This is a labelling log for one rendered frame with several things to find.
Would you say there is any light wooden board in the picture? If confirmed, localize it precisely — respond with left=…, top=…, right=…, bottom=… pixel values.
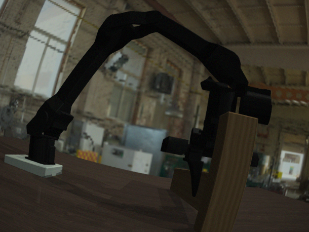
left=170, top=168, right=209, bottom=211

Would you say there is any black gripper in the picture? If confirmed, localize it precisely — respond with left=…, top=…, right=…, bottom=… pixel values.
left=161, top=112, right=259, bottom=197

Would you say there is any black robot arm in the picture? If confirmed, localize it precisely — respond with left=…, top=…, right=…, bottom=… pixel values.
left=25, top=11, right=272, bottom=165

